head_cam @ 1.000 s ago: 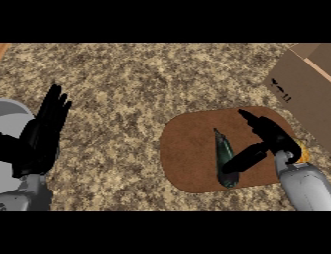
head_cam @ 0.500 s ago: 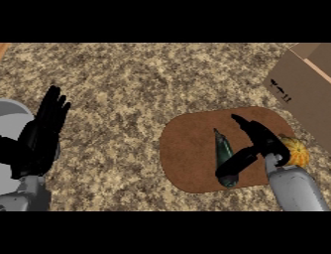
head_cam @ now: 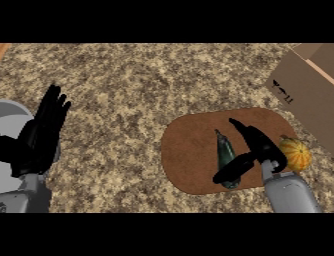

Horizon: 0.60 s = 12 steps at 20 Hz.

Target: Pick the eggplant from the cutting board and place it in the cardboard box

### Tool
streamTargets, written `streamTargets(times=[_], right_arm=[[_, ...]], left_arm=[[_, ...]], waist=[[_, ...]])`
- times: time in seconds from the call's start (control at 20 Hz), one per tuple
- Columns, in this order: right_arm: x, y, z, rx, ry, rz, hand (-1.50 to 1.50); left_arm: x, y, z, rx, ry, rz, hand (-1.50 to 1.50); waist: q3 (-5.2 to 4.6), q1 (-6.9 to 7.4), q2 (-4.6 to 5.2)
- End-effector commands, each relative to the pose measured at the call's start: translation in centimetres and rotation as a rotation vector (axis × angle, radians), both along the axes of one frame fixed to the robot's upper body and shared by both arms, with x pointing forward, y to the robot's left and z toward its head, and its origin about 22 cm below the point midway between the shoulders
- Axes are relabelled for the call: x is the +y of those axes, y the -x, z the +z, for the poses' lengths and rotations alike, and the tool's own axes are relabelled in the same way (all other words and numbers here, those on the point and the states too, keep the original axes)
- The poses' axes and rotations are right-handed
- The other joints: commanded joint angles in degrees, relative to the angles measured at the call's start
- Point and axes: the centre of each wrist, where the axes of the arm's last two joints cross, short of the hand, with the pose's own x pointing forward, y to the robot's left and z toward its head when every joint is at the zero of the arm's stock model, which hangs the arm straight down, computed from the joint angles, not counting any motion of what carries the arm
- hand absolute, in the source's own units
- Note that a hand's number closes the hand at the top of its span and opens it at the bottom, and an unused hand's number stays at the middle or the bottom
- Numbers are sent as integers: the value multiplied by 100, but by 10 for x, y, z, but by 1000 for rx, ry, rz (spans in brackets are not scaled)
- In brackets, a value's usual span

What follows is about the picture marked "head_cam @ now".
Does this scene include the brown cardboard box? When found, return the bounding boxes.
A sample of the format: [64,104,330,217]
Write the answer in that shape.
[265,43,334,177]

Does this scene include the orange striped squash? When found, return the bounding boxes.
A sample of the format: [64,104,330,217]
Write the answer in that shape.
[278,134,314,173]

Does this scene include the brown wooden cutting board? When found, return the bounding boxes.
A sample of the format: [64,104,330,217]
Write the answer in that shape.
[160,107,299,196]

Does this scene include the dark green eggplant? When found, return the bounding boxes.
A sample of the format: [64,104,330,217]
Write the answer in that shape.
[213,128,243,190]

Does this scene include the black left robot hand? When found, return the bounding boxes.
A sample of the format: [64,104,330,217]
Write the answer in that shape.
[0,83,73,179]

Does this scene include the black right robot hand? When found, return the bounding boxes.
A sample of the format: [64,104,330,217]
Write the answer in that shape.
[212,117,290,185]

